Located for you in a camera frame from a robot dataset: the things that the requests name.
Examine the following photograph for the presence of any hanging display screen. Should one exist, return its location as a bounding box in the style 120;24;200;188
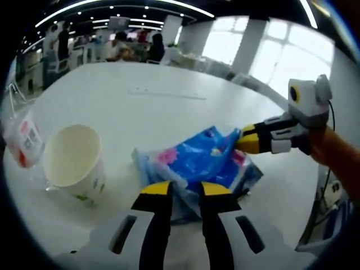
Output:
109;16;131;29

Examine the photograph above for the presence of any table cable slot cover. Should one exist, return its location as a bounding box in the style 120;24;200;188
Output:
128;86;208;101

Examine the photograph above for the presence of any white table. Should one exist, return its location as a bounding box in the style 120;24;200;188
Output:
0;61;321;270

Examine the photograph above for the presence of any clear water bottle red label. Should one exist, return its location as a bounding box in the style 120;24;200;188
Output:
2;110;46;170

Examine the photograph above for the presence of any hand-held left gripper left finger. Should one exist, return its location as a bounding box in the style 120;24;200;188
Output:
89;181;173;270

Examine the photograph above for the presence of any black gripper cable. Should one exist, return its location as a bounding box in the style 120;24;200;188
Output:
319;100;338;216

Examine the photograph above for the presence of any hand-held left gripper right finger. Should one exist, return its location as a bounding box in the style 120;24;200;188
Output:
200;182;285;270

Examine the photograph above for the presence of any light blue packet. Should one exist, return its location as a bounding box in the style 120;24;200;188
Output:
131;147;202;224

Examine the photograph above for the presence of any white paper cup green print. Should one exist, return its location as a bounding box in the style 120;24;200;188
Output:
43;124;107;205

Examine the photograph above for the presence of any curved ceiling light strip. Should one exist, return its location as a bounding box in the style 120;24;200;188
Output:
35;0;215;29

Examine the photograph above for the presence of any blue plastic packet pink print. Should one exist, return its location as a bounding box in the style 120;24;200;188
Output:
153;125;264;199

